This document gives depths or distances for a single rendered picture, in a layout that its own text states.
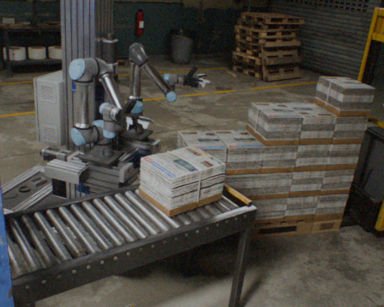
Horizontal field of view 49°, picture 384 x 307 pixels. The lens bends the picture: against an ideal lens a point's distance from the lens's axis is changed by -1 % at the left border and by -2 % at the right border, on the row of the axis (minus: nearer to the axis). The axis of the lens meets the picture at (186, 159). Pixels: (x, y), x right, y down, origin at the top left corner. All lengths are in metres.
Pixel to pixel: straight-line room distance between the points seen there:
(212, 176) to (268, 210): 1.28
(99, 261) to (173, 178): 0.54
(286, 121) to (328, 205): 0.93
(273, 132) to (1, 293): 2.24
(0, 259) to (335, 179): 2.81
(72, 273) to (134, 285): 1.15
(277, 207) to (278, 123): 0.72
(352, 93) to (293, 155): 0.64
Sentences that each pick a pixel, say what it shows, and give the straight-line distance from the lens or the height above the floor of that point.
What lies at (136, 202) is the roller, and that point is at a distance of 2.35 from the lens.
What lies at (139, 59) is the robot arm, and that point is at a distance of 3.09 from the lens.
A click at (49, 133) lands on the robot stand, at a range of 3.16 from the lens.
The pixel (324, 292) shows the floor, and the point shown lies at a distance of 3.25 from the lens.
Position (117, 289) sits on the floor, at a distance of 2.99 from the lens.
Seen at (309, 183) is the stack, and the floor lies 0.50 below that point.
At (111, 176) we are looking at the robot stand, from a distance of 2.82.
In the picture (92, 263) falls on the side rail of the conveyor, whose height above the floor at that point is 0.79.
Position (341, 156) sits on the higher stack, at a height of 0.72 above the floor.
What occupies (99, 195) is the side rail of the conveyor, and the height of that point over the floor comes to 0.80.
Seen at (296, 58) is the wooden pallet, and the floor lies 0.44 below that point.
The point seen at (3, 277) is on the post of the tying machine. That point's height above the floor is 1.01.
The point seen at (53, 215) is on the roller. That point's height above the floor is 0.80.
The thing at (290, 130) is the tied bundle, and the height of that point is 0.95.
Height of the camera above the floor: 1.97
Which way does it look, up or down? 24 degrees down
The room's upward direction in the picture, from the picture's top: 5 degrees clockwise
